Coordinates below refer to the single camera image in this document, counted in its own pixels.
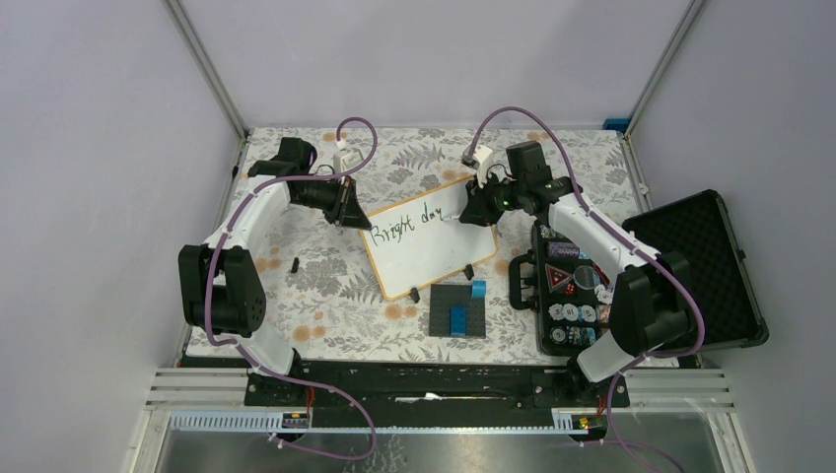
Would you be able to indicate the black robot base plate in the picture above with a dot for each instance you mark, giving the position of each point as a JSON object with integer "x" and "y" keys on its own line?
{"x": 406, "y": 395}

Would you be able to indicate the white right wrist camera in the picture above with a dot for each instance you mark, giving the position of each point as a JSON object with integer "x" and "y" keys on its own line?
{"x": 479, "y": 158}

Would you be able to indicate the blue corner bracket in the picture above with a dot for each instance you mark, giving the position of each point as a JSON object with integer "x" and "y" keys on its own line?
{"x": 619, "y": 125}

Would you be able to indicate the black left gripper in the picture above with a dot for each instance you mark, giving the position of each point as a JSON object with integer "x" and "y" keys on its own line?
{"x": 346, "y": 210}

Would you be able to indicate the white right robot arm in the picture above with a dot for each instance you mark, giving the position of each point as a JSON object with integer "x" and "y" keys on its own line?
{"x": 607, "y": 261}

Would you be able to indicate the yellow framed whiteboard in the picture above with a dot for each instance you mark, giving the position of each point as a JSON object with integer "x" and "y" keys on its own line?
{"x": 409, "y": 246}

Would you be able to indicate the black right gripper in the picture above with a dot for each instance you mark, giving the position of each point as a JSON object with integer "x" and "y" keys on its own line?
{"x": 478, "y": 210}

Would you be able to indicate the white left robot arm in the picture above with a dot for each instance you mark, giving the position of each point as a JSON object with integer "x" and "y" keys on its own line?
{"x": 221, "y": 290}

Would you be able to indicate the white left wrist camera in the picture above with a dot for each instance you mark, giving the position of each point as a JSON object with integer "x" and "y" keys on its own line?
{"x": 344, "y": 160}

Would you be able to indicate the light blue toy brick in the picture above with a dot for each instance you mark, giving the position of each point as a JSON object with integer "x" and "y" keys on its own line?
{"x": 478, "y": 289}

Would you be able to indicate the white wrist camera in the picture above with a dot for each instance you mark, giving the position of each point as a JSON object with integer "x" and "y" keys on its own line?
{"x": 344, "y": 160}
{"x": 479, "y": 158}

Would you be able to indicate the black poker chip case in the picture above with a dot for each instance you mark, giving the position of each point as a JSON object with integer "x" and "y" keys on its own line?
{"x": 576, "y": 303}

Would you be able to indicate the black whiteboard clip foot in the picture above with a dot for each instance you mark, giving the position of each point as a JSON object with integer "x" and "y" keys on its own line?
{"x": 414, "y": 295}
{"x": 468, "y": 271}

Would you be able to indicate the dark grey brick baseplate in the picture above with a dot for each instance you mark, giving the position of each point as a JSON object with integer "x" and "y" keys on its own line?
{"x": 442, "y": 298}

